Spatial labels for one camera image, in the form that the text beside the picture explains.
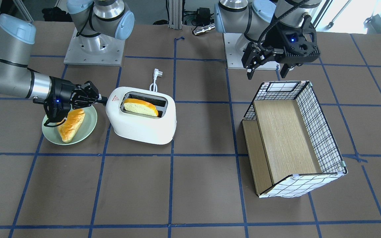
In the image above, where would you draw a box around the wire shelf with wooden boards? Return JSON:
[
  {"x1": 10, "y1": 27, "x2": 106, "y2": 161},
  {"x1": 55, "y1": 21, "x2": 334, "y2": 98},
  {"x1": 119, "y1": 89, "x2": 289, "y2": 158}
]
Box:
[{"x1": 242, "y1": 80, "x2": 348, "y2": 198}]

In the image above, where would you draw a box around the white toaster power cable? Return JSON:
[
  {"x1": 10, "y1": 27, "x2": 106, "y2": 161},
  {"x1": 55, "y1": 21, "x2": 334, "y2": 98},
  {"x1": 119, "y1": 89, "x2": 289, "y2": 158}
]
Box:
[{"x1": 149, "y1": 68, "x2": 163, "y2": 93}]

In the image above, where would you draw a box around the white toaster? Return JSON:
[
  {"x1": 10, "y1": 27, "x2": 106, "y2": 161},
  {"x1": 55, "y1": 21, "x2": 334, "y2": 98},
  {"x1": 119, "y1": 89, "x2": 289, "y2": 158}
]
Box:
[{"x1": 106, "y1": 87, "x2": 177, "y2": 145}]

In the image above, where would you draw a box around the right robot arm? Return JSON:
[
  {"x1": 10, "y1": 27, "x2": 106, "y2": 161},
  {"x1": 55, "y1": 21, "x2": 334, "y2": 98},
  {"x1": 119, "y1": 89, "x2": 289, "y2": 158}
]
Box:
[{"x1": 0, "y1": 0, "x2": 135, "y2": 128}]

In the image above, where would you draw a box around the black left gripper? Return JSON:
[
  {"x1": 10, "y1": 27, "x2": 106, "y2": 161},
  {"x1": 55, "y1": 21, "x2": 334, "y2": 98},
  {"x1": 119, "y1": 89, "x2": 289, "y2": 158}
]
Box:
[{"x1": 242, "y1": 15, "x2": 320, "y2": 80}]

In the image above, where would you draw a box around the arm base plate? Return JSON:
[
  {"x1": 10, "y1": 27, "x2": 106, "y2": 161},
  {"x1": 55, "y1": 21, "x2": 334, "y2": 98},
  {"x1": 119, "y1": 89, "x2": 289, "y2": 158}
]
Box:
[
  {"x1": 64, "y1": 29, "x2": 125, "y2": 66},
  {"x1": 223, "y1": 32, "x2": 282, "y2": 70}
]

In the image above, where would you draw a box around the green plate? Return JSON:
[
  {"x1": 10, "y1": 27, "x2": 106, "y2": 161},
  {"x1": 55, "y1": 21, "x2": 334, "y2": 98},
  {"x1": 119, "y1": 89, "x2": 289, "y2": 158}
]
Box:
[{"x1": 41, "y1": 106, "x2": 97, "y2": 145}]

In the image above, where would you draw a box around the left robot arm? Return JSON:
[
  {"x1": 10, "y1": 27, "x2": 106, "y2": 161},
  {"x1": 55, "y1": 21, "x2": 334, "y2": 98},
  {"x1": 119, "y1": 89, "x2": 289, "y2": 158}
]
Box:
[{"x1": 214, "y1": 0, "x2": 321, "y2": 80}]

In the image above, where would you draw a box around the bread slice in toaster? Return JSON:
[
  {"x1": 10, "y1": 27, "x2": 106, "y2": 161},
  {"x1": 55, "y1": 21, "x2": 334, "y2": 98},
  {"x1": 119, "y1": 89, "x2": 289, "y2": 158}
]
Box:
[{"x1": 123, "y1": 98, "x2": 159, "y2": 117}]

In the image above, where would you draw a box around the aluminium frame post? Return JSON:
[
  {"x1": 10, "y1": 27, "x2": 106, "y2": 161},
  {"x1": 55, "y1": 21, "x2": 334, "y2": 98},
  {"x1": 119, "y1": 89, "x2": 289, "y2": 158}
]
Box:
[{"x1": 166, "y1": 0, "x2": 184, "y2": 30}]

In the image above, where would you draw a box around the bread slice on plate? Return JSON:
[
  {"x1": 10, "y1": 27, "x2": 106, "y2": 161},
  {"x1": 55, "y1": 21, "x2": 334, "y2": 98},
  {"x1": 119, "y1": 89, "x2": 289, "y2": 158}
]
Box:
[{"x1": 57, "y1": 109, "x2": 86, "y2": 143}]

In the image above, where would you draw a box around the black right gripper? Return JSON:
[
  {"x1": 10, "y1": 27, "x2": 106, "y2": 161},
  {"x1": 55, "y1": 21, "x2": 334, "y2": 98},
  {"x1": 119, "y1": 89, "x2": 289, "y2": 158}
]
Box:
[{"x1": 33, "y1": 76, "x2": 108, "y2": 128}]

